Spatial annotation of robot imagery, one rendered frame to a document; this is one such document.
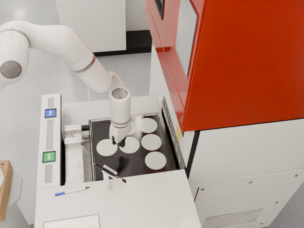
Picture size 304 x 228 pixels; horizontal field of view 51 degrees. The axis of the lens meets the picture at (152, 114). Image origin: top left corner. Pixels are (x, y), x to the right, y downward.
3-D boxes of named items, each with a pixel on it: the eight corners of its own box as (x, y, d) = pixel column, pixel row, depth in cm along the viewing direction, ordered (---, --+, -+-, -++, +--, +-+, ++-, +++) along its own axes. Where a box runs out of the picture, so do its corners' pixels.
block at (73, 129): (81, 127, 162) (80, 123, 160) (81, 132, 160) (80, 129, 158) (65, 129, 161) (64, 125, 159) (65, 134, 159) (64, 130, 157)
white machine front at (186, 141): (154, 72, 203) (158, 16, 174) (186, 185, 150) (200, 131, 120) (149, 72, 203) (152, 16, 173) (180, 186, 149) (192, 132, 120)
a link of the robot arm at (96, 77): (71, 46, 117) (112, 96, 139) (70, 75, 106) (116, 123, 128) (92, 35, 115) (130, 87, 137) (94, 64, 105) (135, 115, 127)
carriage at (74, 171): (82, 130, 165) (81, 126, 163) (85, 193, 141) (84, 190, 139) (66, 131, 164) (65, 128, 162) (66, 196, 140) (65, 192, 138)
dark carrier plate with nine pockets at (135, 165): (157, 115, 169) (157, 114, 168) (172, 170, 146) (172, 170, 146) (91, 122, 163) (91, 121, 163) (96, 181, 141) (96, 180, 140)
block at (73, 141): (82, 140, 157) (81, 136, 155) (82, 145, 155) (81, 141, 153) (65, 141, 156) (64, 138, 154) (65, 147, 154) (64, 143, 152)
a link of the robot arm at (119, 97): (109, 107, 135) (111, 124, 129) (107, 84, 125) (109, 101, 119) (129, 106, 136) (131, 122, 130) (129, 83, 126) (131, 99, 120)
